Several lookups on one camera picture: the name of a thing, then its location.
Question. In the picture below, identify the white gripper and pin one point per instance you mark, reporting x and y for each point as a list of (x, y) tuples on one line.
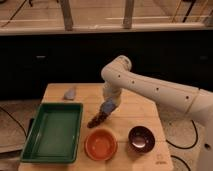
[(112, 92)]

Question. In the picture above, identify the grey blue cloth piece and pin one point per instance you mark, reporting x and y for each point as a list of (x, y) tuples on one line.
[(70, 94)]

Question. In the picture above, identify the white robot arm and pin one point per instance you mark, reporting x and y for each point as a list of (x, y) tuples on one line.
[(196, 103)]

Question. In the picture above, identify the bunch of dark grapes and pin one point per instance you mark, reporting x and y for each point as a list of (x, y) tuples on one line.
[(97, 120)]

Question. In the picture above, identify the blue sponge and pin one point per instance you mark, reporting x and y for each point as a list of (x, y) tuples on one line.
[(108, 107)]

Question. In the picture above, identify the dark purple bowl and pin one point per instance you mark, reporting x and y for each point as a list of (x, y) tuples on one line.
[(141, 139)]

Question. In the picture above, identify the orange bowl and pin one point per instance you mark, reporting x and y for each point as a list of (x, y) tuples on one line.
[(100, 145)]

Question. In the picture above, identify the green plastic tray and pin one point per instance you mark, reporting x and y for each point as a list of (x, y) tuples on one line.
[(54, 135)]

